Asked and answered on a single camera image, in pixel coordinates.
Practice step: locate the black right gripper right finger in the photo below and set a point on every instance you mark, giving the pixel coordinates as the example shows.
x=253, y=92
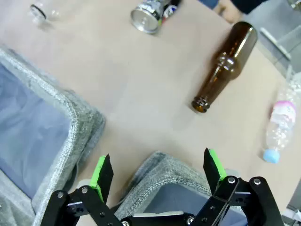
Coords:
x=212, y=169

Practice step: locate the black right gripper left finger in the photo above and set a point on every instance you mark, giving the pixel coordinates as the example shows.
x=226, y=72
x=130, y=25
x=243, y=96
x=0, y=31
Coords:
x=103, y=179

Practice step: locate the crushed plastic bottle pink label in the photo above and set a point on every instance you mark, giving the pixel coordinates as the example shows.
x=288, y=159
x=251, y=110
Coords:
x=281, y=127

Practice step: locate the brown glass bottle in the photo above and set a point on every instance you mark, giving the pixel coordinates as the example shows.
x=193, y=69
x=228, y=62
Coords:
x=225, y=63

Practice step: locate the red and black drink can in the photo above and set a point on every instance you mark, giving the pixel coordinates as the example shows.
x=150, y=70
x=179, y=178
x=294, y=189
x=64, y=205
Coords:
x=170, y=9

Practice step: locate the black and white drink can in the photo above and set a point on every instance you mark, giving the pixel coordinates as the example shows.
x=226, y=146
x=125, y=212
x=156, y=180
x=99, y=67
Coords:
x=145, y=16

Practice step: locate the clear plastic bottle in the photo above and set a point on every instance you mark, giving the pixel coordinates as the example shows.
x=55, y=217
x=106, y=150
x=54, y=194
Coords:
x=38, y=11

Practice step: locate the person's left forearm dark sleeve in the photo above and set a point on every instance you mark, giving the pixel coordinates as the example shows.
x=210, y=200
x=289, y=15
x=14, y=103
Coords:
x=247, y=4

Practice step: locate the grey fabric basket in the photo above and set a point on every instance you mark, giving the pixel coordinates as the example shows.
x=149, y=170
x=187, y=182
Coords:
x=77, y=113
x=160, y=174

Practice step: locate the person's left hand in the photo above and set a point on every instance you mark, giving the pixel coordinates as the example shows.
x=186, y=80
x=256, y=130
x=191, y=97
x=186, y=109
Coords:
x=228, y=13

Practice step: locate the grey metal furniture frame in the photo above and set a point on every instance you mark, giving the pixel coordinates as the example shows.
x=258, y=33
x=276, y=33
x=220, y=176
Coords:
x=275, y=42

